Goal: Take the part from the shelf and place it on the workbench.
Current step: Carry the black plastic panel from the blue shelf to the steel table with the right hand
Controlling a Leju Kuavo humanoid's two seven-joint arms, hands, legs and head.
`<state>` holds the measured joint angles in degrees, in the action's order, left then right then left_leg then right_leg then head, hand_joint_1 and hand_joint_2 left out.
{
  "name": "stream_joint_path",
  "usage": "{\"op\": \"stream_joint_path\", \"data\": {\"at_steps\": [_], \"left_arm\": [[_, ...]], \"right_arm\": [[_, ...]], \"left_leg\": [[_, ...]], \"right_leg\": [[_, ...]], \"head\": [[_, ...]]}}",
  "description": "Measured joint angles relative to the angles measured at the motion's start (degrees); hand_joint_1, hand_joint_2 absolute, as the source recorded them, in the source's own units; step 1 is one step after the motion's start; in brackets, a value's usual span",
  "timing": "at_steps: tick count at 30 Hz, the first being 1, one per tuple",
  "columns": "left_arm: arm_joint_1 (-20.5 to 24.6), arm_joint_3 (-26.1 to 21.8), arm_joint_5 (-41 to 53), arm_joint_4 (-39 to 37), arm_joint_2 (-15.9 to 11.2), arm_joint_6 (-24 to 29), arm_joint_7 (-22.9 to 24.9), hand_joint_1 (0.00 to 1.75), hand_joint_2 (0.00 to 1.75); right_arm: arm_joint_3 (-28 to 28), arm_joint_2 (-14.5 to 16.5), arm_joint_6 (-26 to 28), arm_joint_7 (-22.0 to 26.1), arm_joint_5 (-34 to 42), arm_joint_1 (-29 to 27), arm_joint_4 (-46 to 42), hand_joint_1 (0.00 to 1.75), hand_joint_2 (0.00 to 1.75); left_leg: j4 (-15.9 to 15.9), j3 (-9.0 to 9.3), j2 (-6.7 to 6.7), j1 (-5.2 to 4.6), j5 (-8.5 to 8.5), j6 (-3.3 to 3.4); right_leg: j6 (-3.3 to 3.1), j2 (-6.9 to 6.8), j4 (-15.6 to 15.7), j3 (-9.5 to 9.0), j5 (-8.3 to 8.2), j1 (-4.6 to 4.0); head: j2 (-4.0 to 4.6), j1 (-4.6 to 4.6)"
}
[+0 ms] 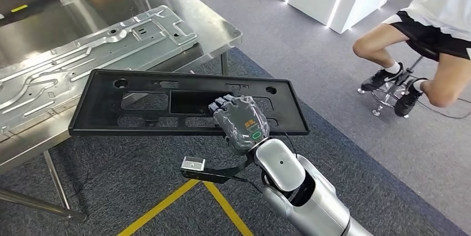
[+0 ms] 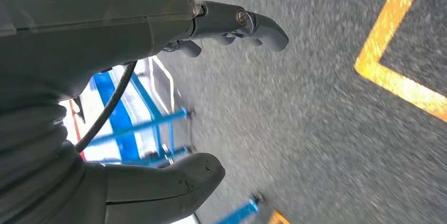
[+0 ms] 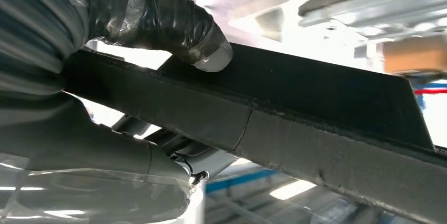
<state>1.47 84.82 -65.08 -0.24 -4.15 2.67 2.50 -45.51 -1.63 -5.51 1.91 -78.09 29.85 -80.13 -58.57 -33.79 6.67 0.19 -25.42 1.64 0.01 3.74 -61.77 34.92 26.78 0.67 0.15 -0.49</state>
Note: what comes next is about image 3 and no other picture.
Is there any stainless steel workbench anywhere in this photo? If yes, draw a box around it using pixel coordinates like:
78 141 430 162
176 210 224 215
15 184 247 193
228 0 447 42

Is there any cardboard box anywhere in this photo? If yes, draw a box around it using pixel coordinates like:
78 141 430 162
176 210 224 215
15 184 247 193
382 35 447 76

